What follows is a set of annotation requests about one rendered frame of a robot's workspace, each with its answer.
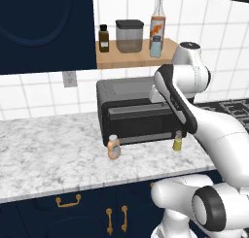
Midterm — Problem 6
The navy drawer front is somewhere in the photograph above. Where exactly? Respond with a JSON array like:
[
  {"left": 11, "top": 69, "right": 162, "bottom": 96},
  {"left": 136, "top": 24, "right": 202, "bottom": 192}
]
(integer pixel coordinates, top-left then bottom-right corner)
[{"left": 16, "top": 186, "right": 117, "bottom": 217}]

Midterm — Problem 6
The black toaster oven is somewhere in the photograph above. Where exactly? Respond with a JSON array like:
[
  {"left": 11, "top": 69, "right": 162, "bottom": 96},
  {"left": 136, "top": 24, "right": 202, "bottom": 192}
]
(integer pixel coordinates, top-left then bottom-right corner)
[{"left": 95, "top": 76, "right": 190, "bottom": 147}]

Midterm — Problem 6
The pale blue shaker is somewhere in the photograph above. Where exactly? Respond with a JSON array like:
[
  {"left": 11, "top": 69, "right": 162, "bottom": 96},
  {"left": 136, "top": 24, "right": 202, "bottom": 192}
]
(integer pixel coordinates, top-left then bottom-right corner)
[{"left": 149, "top": 35, "right": 163, "bottom": 59}]

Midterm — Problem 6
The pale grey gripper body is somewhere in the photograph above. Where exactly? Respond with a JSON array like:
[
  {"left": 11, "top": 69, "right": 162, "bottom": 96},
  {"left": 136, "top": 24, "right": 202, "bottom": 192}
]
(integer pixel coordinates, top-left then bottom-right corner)
[{"left": 149, "top": 85, "right": 169, "bottom": 104}]

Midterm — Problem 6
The brass door handle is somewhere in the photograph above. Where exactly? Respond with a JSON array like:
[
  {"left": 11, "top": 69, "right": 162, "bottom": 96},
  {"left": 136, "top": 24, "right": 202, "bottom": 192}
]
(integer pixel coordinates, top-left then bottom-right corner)
[
  {"left": 121, "top": 205, "right": 129, "bottom": 233},
  {"left": 105, "top": 207, "right": 115, "bottom": 236}
]

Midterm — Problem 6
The black hob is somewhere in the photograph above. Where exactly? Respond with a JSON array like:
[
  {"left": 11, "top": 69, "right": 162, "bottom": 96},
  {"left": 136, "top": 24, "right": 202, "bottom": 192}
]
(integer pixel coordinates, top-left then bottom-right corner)
[{"left": 194, "top": 98, "right": 249, "bottom": 133}]

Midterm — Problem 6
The tall orange label bottle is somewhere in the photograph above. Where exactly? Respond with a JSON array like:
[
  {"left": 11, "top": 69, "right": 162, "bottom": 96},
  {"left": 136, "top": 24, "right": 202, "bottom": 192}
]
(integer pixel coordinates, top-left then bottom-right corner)
[{"left": 149, "top": 0, "right": 167, "bottom": 51}]

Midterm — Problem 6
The grey wall socket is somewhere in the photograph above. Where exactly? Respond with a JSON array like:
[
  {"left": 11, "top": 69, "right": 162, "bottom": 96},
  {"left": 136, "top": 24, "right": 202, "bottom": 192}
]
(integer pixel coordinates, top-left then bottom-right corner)
[{"left": 62, "top": 70, "right": 79, "bottom": 88}]

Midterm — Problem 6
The dark brown bottle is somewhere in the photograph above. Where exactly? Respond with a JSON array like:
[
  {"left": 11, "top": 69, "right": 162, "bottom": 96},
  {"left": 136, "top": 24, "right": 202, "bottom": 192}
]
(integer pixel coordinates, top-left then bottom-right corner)
[{"left": 98, "top": 23, "right": 111, "bottom": 53}]

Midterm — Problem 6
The orange condiment bottle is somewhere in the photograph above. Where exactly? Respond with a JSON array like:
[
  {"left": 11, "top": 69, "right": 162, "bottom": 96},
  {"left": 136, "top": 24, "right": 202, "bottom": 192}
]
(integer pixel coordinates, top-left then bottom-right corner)
[{"left": 107, "top": 134, "right": 122, "bottom": 161}]

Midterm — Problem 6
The navy wall cabinet door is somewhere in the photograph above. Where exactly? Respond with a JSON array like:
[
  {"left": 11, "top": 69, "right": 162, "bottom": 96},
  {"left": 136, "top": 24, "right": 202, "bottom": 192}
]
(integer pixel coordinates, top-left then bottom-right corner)
[{"left": 0, "top": 0, "right": 98, "bottom": 76}]

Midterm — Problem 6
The navy base cabinet door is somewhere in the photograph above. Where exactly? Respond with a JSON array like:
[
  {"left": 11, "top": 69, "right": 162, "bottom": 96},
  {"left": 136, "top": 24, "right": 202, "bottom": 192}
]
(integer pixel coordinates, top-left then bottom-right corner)
[
  {"left": 18, "top": 212, "right": 117, "bottom": 238},
  {"left": 115, "top": 182, "right": 169, "bottom": 238}
]

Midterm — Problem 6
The grey canister with black lid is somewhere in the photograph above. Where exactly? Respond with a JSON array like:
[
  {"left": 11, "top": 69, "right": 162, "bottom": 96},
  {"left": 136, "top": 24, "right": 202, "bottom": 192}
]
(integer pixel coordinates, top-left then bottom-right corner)
[{"left": 115, "top": 18, "right": 145, "bottom": 54}]

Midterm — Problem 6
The wooden shelf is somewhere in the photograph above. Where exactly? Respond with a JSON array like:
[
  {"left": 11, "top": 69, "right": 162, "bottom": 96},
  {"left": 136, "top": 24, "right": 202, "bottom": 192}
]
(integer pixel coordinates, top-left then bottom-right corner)
[{"left": 95, "top": 37, "right": 180, "bottom": 71}]

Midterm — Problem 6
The yellow shaker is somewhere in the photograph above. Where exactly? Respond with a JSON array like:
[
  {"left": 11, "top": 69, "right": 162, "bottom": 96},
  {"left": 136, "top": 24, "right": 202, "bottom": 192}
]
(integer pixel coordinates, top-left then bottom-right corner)
[{"left": 172, "top": 130, "right": 184, "bottom": 153}]

